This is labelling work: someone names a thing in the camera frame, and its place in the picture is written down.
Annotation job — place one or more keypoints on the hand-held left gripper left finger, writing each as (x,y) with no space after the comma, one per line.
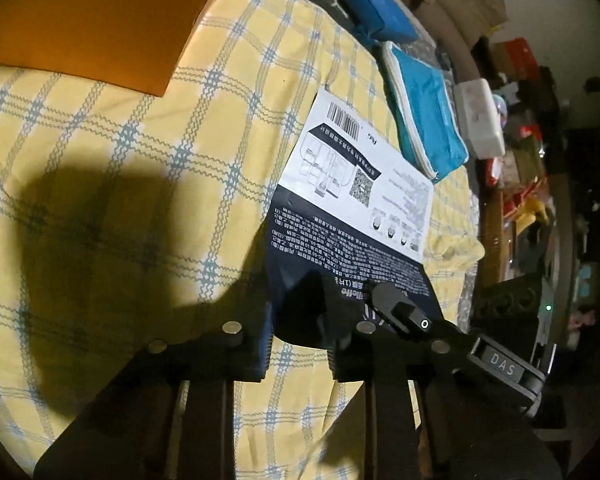
(261,345)

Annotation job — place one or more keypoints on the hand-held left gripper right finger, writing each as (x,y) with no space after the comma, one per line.
(339,360)

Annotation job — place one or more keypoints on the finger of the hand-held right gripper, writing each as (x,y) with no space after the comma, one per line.
(395,305)

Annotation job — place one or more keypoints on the navy and white packet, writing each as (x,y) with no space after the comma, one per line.
(350,210)

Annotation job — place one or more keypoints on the orange storage container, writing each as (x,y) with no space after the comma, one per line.
(95,20)

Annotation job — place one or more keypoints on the yellow toy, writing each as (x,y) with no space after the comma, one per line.
(532,210)

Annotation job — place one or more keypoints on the red packet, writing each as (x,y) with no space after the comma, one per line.
(495,172)

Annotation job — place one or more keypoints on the teal zip pouch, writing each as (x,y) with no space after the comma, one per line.
(425,105)

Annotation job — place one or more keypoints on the white plastic box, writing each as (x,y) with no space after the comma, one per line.
(480,120)

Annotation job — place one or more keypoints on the yellow plaid cloth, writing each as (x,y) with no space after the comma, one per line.
(130,170)

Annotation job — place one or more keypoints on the brown sofa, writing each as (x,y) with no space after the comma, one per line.
(445,5)

